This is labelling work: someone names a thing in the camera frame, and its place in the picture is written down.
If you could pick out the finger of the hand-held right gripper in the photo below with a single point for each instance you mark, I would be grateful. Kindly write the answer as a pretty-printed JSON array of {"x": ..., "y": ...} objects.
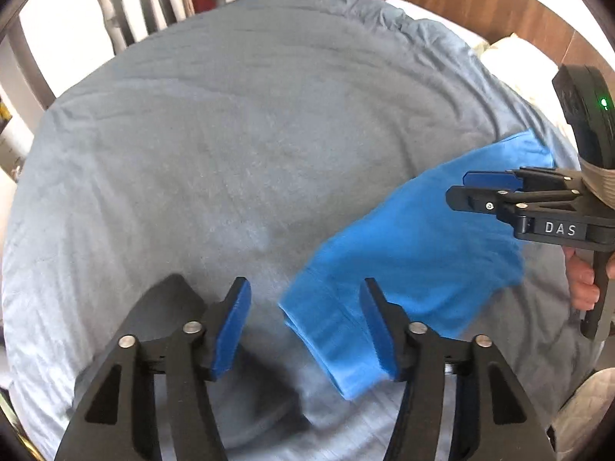
[
  {"x": 490, "y": 179},
  {"x": 475, "y": 199}
]

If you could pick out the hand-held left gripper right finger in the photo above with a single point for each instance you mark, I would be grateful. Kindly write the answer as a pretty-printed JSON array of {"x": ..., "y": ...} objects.
[{"x": 379, "y": 331}]

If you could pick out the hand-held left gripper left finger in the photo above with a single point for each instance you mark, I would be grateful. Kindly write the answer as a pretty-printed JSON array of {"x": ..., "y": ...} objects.
[{"x": 230, "y": 336}]

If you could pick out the blue pants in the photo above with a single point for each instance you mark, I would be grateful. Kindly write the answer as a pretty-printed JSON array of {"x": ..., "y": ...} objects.
[{"x": 423, "y": 249}]

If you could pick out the folded dark grey pants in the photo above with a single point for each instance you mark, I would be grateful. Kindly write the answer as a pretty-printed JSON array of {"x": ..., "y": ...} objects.
[{"x": 269, "y": 394}]

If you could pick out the person's right hand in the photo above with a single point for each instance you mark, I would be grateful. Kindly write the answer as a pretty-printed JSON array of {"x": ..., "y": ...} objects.
[{"x": 581, "y": 283}]

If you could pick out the cream patterned pillow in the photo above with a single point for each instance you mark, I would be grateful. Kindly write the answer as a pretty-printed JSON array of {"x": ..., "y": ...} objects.
[{"x": 523, "y": 67}]

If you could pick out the white pillow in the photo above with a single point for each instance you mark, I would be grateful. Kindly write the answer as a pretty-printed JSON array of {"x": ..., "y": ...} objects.
[{"x": 432, "y": 19}]

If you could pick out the grey blanket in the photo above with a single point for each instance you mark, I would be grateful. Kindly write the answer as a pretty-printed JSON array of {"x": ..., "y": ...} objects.
[{"x": 192, "y": 153}]

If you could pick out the grey quilted cloth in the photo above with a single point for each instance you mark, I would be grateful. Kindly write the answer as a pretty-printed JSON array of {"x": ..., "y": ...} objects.
[{"x": 581, "y": 413}]

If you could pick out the wavy black-framed mirror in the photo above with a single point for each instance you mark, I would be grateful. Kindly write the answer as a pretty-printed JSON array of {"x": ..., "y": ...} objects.
[{"x": 113, "y": 5}]

